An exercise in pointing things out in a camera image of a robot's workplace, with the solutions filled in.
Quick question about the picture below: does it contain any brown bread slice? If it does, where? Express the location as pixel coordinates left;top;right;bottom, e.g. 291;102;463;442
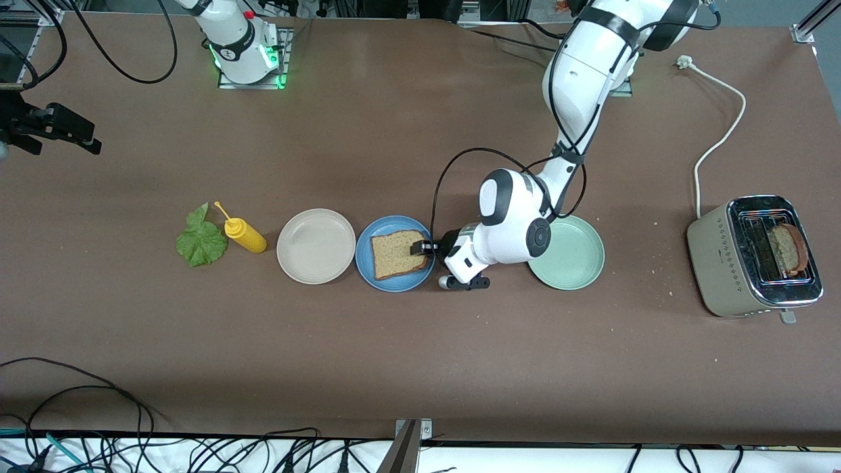
371;230;430;281
767;223;810;277

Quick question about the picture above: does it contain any blue round plate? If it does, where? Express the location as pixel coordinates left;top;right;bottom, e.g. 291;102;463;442
355;215;436;294

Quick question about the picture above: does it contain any green lettuce leaf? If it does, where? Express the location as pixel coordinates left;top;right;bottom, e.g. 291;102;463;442
175;202;229;268

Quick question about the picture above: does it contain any yellow mustard squeeze bottle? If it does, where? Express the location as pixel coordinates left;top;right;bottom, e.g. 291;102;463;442
214;201;268;254

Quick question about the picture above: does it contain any beige round plate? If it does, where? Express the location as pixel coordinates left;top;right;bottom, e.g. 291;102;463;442
276;208;357;285

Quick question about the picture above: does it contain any light green round plate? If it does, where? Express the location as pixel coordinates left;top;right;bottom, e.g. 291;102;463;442
528;215;606;291

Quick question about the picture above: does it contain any grey aluminium profile bar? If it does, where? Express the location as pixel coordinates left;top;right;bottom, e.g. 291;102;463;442
376;420;421;473

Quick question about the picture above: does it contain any beige chrome toaster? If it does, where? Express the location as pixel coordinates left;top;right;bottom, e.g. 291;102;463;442
687;194;824;325

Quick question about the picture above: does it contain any aluminium frame rail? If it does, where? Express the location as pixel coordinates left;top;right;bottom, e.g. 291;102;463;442
0;0;66;27
792;0;841;44
10;49;35;99

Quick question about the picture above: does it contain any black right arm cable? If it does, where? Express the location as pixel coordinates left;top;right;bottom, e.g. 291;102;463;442
64;0;177;85
0;0;68;89

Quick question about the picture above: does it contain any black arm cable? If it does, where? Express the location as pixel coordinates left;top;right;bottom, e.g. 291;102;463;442
64;0;177;85
0;0;68;89
430;39;631;245

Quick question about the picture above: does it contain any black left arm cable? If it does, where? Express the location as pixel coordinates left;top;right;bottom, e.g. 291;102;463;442
430;39;631;245

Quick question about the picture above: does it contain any metal corner bracket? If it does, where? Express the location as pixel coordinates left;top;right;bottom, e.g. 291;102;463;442
395;418;433;439

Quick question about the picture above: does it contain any black base supply cable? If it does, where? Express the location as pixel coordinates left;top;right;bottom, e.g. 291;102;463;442
460;18;566;53

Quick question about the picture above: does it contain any black loose cable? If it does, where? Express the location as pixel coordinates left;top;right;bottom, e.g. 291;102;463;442
0;357;156;436
26;386;143;438

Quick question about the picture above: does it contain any teal cable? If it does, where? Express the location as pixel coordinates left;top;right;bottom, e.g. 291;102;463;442
0;427;89;472

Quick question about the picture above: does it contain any white toaster power cable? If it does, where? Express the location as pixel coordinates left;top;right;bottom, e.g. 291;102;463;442
677;56;747;219

